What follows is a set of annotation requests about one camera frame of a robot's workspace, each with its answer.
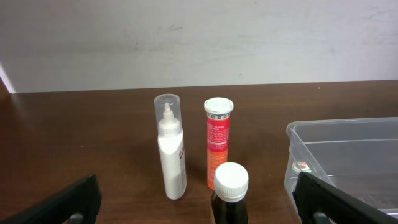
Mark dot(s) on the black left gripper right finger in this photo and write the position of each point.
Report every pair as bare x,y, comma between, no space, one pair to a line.
320,202

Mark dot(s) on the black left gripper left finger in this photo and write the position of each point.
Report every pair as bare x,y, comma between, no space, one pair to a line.
80,202

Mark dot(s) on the clear plastic container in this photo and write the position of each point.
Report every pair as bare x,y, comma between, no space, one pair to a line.
357,156

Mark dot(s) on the dark bottle white cap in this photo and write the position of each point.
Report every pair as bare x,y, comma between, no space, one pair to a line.
228,203

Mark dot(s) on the white spray bottle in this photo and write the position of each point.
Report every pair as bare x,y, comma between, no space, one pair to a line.
170,144

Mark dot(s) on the orange tablet tube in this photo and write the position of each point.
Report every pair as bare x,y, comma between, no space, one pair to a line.
218,113

